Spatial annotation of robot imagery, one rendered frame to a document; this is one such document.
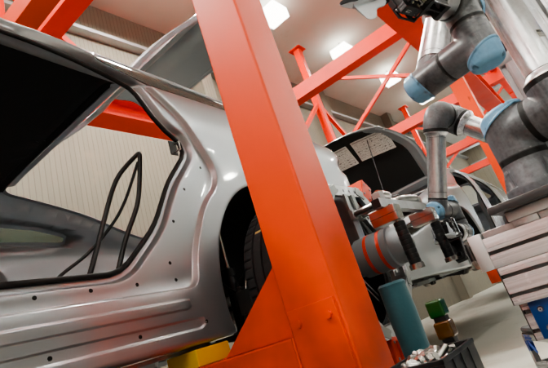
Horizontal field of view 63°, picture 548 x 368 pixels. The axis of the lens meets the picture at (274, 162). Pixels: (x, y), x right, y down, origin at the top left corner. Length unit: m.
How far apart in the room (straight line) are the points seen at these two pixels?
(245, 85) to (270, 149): 0.22
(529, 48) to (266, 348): 0.98
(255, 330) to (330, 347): 0.24
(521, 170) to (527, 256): 0.20
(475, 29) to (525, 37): 0.26
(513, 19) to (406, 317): 0.86
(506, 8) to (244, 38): 0.69
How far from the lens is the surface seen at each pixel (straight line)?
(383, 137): 4.97
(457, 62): 1.04
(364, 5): 0.92
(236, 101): 1.31
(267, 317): 1.23
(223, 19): 1.44
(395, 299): 1.45
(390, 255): 1.54
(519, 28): 1.28
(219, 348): 1.50
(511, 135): 1.23
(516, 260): 1.22
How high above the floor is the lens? 0.70
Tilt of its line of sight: 20 degrees up
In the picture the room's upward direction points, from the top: 18 degrees counter-clockwise
